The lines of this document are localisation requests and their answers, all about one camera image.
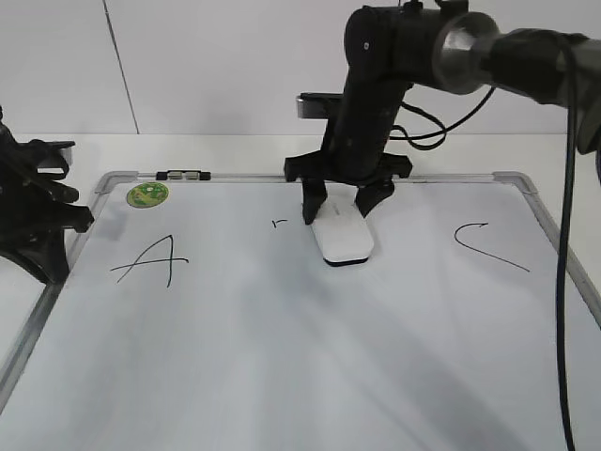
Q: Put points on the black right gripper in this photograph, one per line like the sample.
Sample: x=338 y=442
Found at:
x=352 y=149

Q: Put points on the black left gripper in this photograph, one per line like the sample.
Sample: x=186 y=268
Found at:
x=35 y=209

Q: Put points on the white board eraser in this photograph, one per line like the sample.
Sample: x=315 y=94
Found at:
x=342 y=233

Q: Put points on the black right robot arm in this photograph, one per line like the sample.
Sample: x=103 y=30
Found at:
x=450 y=48

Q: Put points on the round green magnet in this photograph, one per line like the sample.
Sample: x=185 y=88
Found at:
x=147 y=195

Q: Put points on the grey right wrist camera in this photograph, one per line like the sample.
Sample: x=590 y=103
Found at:
x=318 y=105

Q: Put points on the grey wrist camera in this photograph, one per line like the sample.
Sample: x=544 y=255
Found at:
x=54 y=154
x=318 y=105

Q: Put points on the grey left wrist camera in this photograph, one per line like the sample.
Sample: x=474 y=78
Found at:
x=54 y=154

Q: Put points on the white board with grey frame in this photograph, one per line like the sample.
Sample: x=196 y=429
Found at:
x=212 y=322

